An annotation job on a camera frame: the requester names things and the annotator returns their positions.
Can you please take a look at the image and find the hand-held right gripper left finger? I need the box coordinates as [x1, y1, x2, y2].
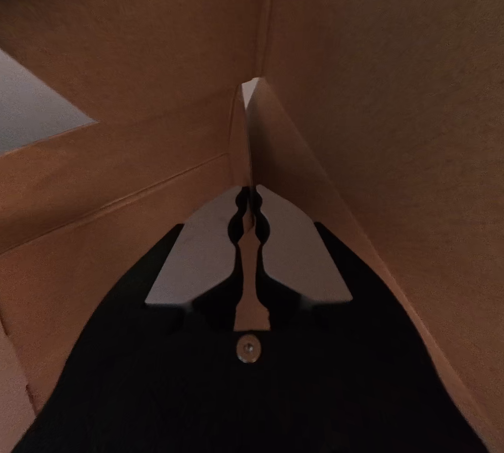
[145, 185, 251, 307]

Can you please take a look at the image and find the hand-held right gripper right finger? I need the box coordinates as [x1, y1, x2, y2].
[254, 185, 353, 305]

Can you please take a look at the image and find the white and brown cardboard box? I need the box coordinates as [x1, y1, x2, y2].
[0, 0, 504, 453]

